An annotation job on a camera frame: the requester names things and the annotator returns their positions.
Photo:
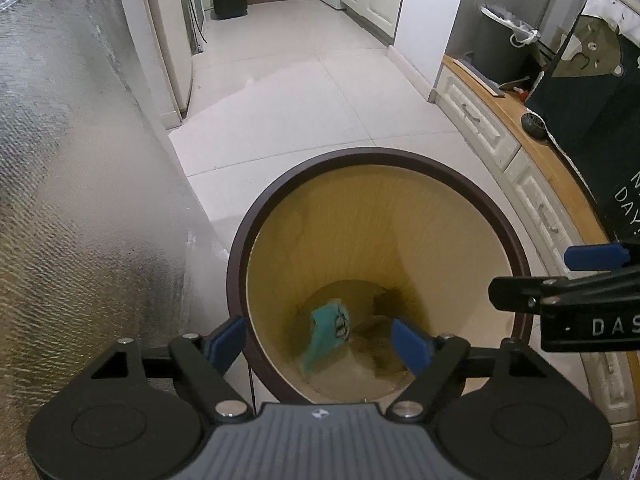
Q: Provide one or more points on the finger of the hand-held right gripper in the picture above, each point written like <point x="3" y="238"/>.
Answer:
<point x="520" y="292"/>
<point x="595" y="257"/>

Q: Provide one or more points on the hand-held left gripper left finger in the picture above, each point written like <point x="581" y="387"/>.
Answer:
<point x="227" y="345"/>

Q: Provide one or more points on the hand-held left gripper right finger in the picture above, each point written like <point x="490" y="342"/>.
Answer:
<point x="410" y="347"/>

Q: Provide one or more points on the teal paper wrapper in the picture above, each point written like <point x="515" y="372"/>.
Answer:
<point x="325" y="330"/>

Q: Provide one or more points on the brown-rimmed wooden trash bin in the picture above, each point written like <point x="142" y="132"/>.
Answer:
<point x="350" y="220"/>

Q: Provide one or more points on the dark bear printed cloth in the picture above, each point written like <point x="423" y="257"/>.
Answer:
<point x="590" y="125"/>

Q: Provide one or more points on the black round object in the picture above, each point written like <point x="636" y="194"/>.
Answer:
<point x="535" y="126"/>

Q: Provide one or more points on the white wooden-top low cabinet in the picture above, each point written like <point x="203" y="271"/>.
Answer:
<point x="480" y="125"/>

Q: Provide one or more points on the silver foil covered table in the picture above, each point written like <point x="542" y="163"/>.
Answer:
<point x="75" y="210"/>

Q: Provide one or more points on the grey flat bar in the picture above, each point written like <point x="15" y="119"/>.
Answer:
<point x="480" y="77"/>

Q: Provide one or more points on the dark grey waste bin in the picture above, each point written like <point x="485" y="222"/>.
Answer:
<point x="495" y="55"/>

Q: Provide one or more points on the white plastic bin liner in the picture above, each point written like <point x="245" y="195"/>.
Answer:
<point x="520" y="27"/>

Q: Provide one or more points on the white lace curtain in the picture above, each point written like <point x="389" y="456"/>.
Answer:
<point x="610" y="10"/>

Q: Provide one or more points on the silver refrigerator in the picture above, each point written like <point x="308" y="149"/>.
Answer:
<point x="170" y="35"/>

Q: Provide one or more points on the black floor box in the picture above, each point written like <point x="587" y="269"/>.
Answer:
<point x="230" y="4"/>

